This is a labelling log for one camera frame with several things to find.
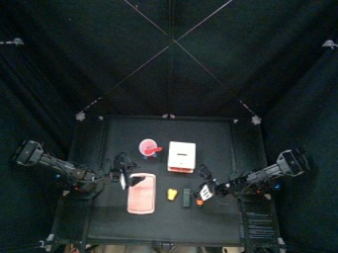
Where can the orange toy carrot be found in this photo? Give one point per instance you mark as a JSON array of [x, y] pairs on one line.
[[201, 202]]

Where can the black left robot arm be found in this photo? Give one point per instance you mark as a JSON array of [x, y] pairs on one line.
[[53, 161]]

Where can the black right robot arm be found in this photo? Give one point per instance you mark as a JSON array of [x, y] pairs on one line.
[[273, 169]]

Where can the black sushi roll block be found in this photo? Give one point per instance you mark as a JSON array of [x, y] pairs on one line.
[[186, 197]]

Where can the yellow toy bell pepper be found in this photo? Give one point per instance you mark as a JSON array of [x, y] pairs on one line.
[[172, 194]]

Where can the pink plastic tray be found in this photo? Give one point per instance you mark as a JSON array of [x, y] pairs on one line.
[[142, 201]]

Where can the red plastic cup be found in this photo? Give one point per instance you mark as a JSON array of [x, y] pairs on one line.
[[146, 145]]

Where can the wooden box with red front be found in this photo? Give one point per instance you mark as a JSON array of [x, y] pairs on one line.
[[181, 154]]

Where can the white text label sticker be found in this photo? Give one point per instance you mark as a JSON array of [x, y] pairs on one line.
[[258, 225]]

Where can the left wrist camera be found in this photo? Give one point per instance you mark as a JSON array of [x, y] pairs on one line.
[[125, 163]]

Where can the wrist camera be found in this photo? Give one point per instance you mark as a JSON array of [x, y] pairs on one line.
[[206, 174], [125, 163]]

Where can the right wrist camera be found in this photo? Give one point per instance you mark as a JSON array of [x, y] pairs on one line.
[[206, 174]]

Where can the grey frame corner bracket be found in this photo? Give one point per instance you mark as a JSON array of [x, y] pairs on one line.
[[329, 43], [256, 120], [81, 116], [19, 41]]

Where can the grey pole foot bracket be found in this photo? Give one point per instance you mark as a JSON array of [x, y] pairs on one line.
[[169, 116]]

